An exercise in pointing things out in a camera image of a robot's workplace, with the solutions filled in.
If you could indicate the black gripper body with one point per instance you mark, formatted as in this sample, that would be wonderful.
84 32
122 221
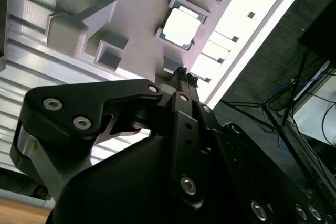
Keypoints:
131 182

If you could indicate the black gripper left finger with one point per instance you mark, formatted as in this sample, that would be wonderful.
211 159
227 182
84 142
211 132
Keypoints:
65 108

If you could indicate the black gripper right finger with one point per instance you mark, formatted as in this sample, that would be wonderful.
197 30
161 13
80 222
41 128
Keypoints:
231 142

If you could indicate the silver CPU green edge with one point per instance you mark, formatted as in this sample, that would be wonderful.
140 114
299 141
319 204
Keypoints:
181 26

